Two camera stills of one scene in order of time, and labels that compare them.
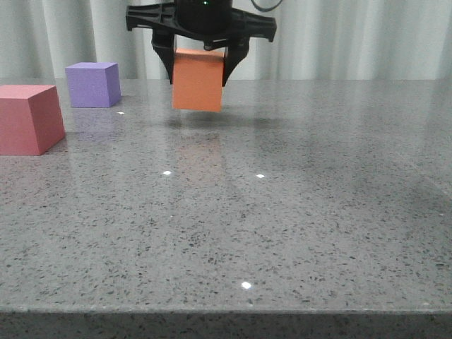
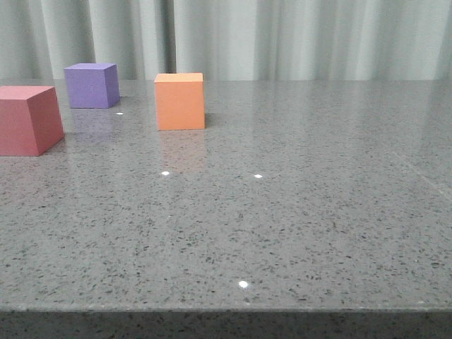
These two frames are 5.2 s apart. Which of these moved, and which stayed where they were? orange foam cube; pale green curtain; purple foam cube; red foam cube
Moved: orange foam cube
Stayed: red foam cube; purple foam cube; pale green curtain
